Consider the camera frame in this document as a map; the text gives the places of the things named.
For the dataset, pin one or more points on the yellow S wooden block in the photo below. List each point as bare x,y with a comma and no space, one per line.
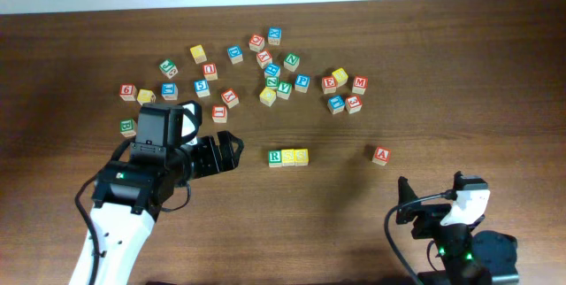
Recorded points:
287,157

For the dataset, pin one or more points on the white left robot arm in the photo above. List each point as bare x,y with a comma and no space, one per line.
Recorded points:
129,197

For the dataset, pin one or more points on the green B left block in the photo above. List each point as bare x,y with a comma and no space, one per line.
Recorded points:
127,127

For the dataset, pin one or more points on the blue P wooden block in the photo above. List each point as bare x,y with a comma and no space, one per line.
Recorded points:
302,83

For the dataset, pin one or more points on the red I wooden block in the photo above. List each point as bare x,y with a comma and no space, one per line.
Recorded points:
219,113

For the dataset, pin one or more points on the green R wooden block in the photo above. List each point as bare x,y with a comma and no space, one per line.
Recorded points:
274,158

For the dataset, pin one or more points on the red 3 wooden block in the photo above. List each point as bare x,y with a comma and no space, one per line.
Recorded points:
353,104

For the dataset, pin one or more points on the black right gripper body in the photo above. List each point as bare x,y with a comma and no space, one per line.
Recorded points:
425,220

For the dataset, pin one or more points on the red M wooden block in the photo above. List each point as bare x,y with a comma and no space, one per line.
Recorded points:
360,84

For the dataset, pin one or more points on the blue I wooden block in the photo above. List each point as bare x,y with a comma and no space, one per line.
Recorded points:
169,91

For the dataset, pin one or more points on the green N wooden block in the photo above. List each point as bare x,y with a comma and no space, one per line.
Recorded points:
291,62

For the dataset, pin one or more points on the red Q wooden block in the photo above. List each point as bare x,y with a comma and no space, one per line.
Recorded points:
256,43

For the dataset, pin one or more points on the blue E wooden block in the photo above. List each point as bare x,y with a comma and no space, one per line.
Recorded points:
336,104

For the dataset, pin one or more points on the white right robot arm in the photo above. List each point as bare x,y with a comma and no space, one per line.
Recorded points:
448,220

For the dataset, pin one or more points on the yellow W wooden block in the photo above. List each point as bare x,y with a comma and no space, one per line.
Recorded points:
145,96

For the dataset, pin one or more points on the yellow top wooden block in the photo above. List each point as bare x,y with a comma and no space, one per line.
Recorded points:
198,54

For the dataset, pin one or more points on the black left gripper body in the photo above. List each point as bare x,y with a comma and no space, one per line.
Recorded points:
214,156

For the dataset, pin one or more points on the green V wooden block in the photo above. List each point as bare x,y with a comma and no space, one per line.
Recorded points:
284,90

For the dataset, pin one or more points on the red K wooden block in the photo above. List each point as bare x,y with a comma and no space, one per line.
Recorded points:
230,98

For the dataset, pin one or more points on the green Z wooden block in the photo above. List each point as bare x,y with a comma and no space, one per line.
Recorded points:
271,82

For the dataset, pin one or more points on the red 6 wooden block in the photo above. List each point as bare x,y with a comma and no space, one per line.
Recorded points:
128,92

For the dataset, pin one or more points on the red E wooden block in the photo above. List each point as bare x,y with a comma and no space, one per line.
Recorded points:
329,85

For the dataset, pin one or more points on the blue D wooden block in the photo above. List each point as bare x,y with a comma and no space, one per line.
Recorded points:
235,54

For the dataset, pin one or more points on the red A wooden block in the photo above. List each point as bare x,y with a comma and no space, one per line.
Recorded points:
381,156

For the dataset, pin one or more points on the red U wooden block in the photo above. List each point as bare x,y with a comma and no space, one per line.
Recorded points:
210,72

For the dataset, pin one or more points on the yellow C wooden block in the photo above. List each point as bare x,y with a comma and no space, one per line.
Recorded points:
268,96

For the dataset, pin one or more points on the green J wooden block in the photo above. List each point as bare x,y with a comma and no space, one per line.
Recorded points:
168,68

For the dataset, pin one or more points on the blue X wooden block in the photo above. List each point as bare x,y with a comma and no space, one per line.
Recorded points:
274,35

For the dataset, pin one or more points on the blue H wooden block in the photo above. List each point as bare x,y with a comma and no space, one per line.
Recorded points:
272,70

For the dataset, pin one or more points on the blue 5 wooden block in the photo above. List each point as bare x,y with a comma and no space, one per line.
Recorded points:
202,88

